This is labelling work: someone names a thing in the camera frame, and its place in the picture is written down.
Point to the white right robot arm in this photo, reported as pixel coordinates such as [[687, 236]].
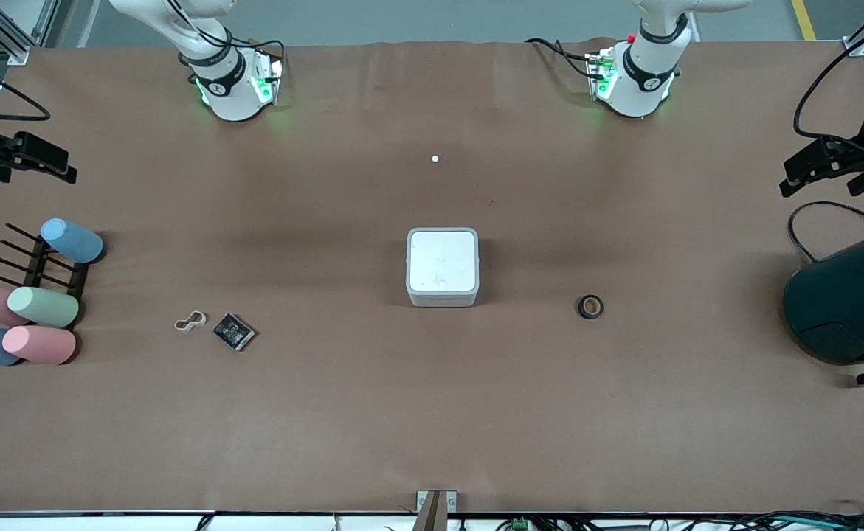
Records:
[[232, 90]]

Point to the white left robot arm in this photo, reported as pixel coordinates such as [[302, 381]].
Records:
[[645, 82]]

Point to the dark teal electric kettle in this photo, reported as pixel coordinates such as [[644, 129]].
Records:
[[845, 306]]

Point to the brown paper table cover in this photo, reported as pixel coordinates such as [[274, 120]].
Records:
[[432, 413]]

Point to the black tape roll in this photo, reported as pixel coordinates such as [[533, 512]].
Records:
[[581, 307]]

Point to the green terminal connector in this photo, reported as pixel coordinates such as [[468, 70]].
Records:
[[520, 524]]

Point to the white square lidded bin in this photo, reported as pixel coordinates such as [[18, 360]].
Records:
[[443, 267]]

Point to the beige looped band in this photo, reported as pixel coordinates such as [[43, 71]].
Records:
[[176, 324]]

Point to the grey metal table bracket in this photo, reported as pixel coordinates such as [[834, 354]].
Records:
[[435, 509]]

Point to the black snack packet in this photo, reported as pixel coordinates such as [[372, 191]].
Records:
[[234, 331]]

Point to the black pronged cup rack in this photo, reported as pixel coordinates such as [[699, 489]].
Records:
[[36, 267]]

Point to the pale green plastic cup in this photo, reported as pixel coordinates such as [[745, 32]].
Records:
[[43, 307]]

